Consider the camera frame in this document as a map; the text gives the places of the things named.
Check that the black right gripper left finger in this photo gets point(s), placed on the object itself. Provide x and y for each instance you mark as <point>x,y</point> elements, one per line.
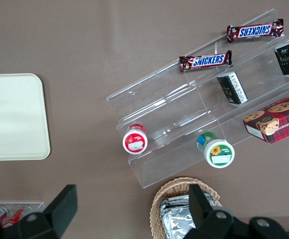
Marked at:
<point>62,206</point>

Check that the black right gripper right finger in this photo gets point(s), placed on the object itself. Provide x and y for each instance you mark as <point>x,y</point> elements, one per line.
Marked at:
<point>200,209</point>

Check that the tan wicker basket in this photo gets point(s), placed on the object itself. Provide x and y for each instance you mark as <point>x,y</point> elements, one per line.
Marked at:
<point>156,206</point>

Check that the cream plastic tray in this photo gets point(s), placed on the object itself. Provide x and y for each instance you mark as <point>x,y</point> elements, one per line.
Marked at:
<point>12,117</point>

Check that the clear acrylic bottle rack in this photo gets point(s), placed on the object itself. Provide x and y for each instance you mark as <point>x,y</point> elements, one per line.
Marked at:
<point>38,204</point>

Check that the silver foil container stack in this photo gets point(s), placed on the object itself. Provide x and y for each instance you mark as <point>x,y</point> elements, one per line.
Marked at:
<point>176,219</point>

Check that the green lid jar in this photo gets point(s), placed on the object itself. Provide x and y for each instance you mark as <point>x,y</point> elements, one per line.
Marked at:
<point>217,152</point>

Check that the red lid jar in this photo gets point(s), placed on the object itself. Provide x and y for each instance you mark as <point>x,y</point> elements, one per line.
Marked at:
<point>135,142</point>

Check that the clear acrylic stepped shelf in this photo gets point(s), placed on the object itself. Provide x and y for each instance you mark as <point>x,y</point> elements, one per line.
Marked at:
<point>174,104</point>

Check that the red tartan cookie box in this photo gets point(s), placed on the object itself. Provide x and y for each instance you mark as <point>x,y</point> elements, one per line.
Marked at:
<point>278,119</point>

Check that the Snickers chocolate bar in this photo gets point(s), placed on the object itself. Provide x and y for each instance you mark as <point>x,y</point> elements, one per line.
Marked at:
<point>255,31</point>
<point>206,61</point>

